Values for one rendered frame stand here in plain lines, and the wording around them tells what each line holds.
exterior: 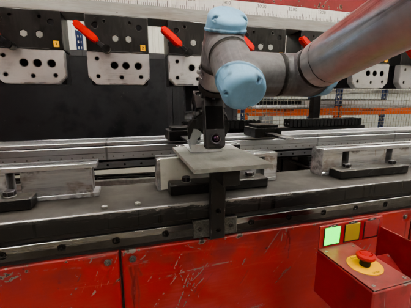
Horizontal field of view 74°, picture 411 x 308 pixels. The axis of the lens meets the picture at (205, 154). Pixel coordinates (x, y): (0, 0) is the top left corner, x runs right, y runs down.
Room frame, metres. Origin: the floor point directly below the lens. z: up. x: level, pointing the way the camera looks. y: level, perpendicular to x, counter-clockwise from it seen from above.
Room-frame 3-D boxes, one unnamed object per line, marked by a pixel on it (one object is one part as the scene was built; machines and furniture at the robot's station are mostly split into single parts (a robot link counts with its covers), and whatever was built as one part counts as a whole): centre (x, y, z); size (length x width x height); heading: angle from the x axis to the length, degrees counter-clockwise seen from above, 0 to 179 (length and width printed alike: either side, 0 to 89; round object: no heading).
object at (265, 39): (0.87, -0.15, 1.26); 0.15 x 0.09 x 0.17; 106
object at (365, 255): (0.54, -0.35, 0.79); 0.04 x 0.04 x 0.04
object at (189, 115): (0.82, 0.01, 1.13); 0.10 x 0.02 x 0.10; 106
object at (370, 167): (0.94, -0.58, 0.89); 0.30 x 0.05 x 0.03; 106
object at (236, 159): (0.68, -0.03, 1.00); 0.26 x 0.18 x 0.01; 16
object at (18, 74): (0.70, 0.42, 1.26); 0.15 x 0.09 x 0.17; 106
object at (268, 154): (0.84, -0.04, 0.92); 0.39 x 0.06 x 0.10; 106
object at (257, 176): (0.78, -0.04, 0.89); 0.30 x 0.05 x 0.03; 106
